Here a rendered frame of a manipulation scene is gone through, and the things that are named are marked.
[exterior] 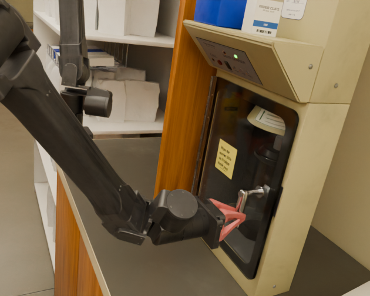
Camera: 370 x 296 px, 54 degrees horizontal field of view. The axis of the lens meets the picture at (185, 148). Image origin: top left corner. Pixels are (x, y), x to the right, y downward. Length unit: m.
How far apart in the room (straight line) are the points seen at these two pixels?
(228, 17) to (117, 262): 0.62
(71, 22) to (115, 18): 0.87
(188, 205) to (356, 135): 0.68
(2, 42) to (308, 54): 0.46
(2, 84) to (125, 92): 1.48
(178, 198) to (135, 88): 1.35
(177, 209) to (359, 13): 0.46
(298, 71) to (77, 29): 0.55
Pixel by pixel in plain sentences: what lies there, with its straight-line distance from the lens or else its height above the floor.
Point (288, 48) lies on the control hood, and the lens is 0.62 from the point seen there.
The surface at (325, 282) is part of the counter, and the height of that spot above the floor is 0.94.
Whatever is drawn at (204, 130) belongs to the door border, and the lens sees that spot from 0.96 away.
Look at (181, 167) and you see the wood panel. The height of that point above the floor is 1.11.
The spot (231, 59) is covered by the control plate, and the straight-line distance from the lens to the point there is 0.77.
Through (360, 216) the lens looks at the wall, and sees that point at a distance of 1.19.
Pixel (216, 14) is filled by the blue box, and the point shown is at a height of 1.53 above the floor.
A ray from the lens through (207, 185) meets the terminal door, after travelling 0.96.
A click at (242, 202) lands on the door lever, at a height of 1.18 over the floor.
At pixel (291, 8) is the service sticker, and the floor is 1.56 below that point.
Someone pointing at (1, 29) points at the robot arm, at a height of 1.48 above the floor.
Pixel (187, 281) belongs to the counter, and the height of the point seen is 0.94.
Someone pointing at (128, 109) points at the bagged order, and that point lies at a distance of 1.95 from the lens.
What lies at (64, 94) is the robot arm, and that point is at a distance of 0.94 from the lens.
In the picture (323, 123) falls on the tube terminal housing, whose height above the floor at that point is 1.37.
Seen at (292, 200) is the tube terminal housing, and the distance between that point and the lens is 0.78.
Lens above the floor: 1.54
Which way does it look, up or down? 21 degrees down
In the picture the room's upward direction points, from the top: 9 degrees clockwise
